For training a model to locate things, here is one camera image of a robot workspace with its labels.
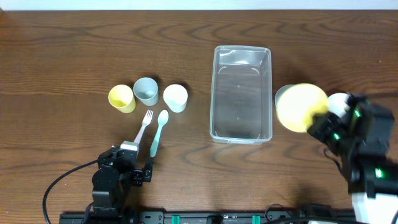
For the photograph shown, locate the white plastic fork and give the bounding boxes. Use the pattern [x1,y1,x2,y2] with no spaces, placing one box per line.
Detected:
[134,110,154,144]

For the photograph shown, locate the white plastic cup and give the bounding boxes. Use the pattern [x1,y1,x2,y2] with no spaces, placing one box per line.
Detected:
[163,84,188,113]

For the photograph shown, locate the grey-blue plastic cup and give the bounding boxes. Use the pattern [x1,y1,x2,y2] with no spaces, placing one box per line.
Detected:
[133,77,159,106]

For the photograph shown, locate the yellow plastic cup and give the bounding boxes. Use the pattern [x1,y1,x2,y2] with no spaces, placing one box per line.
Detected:
[108,85,136,113]

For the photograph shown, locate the black mounting rail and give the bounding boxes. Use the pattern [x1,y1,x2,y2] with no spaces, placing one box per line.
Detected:
[59,210,357,224]

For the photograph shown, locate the yellow plastic bowl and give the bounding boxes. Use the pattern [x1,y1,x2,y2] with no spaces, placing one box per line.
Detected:
[275,83,329,133]

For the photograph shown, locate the grey plastic bowl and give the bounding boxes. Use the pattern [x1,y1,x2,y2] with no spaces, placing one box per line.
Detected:
[275,85,293,108]

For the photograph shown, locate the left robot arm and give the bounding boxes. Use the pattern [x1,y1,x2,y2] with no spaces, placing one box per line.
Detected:
[92,146,154,220]

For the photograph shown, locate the teal plastic spoon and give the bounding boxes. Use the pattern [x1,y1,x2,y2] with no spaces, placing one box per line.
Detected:
[150,110,169,157]

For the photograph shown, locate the clear plastic container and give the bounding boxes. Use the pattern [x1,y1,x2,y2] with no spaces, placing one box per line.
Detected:
[210,45,273,145]

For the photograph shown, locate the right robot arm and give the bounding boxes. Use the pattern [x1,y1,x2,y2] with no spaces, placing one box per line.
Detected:
[307,102,397,223]

